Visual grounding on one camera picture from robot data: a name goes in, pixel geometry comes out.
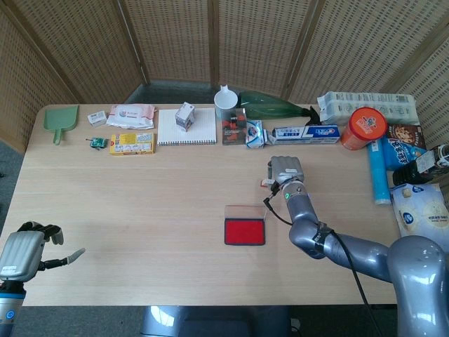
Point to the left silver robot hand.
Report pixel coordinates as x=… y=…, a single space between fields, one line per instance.
x=19 y=252

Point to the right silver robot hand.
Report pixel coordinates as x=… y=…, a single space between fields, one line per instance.
x=286 y=168

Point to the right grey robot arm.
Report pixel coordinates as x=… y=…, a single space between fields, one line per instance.
x=414 y=267

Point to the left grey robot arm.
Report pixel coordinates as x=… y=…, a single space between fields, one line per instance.
x=8 y=309

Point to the red ink pad clear lid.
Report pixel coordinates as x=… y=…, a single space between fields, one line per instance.
x=245 y=232

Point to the blue white toothpaste box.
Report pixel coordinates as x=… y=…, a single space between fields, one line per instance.
x=305 y=134

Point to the blue-white snack pouch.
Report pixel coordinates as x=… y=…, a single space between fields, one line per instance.
x=254 y=135

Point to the green plastic bottle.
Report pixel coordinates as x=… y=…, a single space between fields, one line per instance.
x=270 y=107

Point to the clear coffee capsule box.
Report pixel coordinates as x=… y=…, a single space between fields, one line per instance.
x=233 y=130

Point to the orange round canister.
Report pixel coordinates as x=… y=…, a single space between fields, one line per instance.
x=363 y=128

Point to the pale blue plastic mug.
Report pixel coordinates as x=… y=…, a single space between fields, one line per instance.
x=226 y=102

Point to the white spiral notebook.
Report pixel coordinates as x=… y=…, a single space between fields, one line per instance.
x=203 y=131

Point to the blue cylindrical tube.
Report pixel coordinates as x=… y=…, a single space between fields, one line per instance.
x=379 y=175

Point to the white tissue roll pack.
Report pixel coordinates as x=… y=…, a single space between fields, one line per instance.
x=372 y=103

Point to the blue snack bag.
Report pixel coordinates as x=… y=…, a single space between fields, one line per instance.
x=401 y=152

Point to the brown cookie box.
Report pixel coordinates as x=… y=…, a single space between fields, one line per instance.
x=407 y=133

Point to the dark soy sauce bottle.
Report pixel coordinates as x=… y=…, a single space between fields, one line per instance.
x=414 y=168

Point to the green plastic dustpan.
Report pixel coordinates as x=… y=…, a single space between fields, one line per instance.
x=61 y=117

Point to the white blue food bag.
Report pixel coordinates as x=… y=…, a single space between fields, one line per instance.
x=424 y=210

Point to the small white cardboard box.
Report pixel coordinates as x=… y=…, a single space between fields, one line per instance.
x=97 y=118

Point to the yellow flat cardboard box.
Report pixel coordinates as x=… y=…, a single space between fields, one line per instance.
x=132 y=144

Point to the pink white wet wipes pack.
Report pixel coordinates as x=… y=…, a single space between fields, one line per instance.
x=130 y=116

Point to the wooden perforated folding screen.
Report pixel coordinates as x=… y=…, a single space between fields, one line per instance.
x=175 y=42

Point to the grey robot torso base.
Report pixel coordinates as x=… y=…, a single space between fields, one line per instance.
x=210 y=321

